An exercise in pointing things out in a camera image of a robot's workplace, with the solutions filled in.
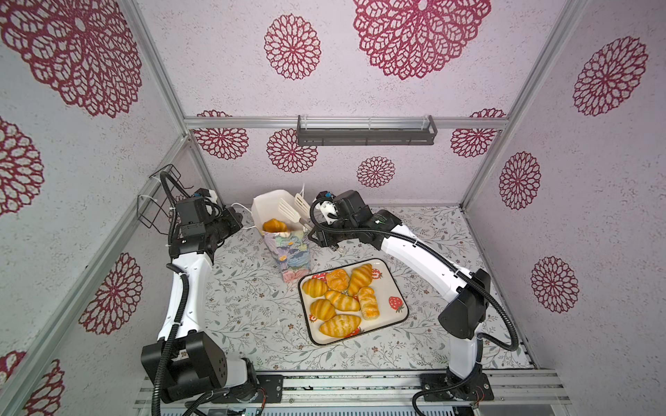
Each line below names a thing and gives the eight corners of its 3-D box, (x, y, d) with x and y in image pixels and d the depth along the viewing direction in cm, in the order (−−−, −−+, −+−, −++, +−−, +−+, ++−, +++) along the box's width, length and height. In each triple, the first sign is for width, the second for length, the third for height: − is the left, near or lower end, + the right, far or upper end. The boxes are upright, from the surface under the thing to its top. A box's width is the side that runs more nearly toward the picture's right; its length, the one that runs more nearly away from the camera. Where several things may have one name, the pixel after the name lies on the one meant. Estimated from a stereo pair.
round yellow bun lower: (308, 310, 90) (307, 306, 87) (321, 297, 92) (321, 293, 90) (324, 326, 86) (324, 323, 84) (337, 313, 89) (338, 309, 86)
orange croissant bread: (326, 291, 95) (326, 286, 92) (326, 274, 99) (326, 269, 96) (348, 291, 95) (349, 286, 92) (348, 274, 99) (348, 269, 96)
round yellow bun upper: (302, 297, 92) (301, 294, 90) (303, 282, 96) (302, 278, 94) (327, 297, 92) (327, 294, 90) (327, 282, 96) (327, 278, 94)
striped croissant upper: (352, 297, 93) (352, 292, 90) (339, 282, 97) (340, 277, 94) (378, 280, 98) (379, 274, 95) (365, 265, 102) (366, 260, 99)
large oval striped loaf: (319, 337, 84) (319, 333, 81) (320, 318, 88) (320, 314, 85) (360, 337, 84) (361, 333, 81) (359, 318, 88) (360, 314, 85)
